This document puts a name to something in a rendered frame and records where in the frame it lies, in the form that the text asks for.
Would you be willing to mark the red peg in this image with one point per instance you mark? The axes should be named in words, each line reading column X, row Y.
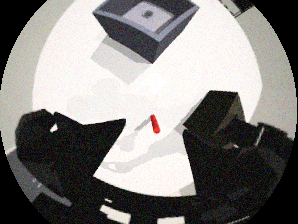
column 155, row 127

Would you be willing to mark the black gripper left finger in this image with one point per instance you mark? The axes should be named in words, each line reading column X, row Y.
column 92, row 141

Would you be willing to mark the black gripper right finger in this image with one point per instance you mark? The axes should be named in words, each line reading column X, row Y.
column 208, row 161

